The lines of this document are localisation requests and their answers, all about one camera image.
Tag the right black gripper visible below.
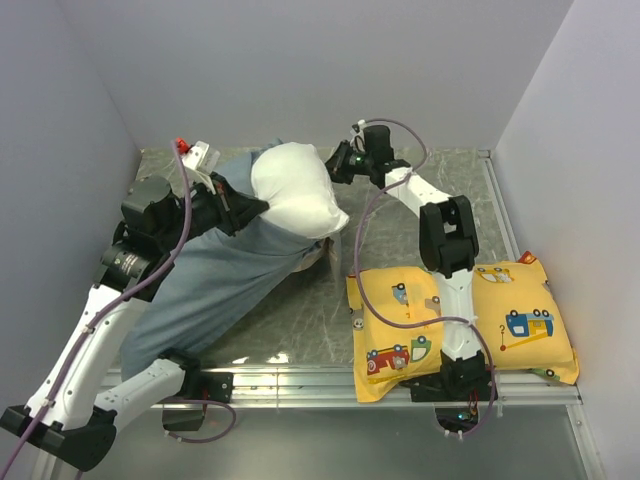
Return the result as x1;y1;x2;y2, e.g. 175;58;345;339
314;141;374;186

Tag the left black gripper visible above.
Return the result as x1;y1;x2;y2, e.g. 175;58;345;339
156;170;270;252

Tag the white pillow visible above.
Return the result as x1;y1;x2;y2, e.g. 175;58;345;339
250;142;349;239

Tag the blue striped pillowcase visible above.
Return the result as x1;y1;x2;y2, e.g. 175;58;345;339
120;141;347;380

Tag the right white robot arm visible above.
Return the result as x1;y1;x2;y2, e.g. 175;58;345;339
325;118;497;400

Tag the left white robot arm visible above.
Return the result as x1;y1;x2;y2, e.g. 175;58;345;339
1;173;269;473

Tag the yellow cartoon car pillow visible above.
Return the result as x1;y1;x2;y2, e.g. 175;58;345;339
346;252;580;403

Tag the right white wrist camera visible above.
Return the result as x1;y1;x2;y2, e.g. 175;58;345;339
350;119;367;150

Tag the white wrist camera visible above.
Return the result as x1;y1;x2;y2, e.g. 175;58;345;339
175;137;220;189
350;119;367;150

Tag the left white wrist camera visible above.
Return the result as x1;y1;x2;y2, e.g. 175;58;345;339
175;137;220;189

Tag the right side aluminium rail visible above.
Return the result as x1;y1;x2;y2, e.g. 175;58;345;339
478;150;521;261

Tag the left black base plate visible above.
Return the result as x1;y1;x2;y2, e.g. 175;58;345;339
160;372;237;434

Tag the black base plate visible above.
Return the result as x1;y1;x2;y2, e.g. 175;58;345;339
160;372;237;434
405;371;498;441

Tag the aluminium mounting rail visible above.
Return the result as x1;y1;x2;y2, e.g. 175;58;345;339
99;364;584;410

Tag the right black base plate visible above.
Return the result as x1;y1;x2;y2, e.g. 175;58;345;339
405;371;498;441

